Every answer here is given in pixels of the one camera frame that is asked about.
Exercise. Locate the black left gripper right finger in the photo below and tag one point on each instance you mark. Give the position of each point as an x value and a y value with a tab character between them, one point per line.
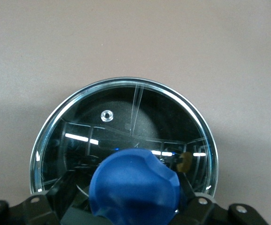
203	211

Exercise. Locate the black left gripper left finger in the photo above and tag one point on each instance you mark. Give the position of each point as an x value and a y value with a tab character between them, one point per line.
55	199

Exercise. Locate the glass lid with blue knob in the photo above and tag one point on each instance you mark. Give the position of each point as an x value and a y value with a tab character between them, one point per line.
135	178

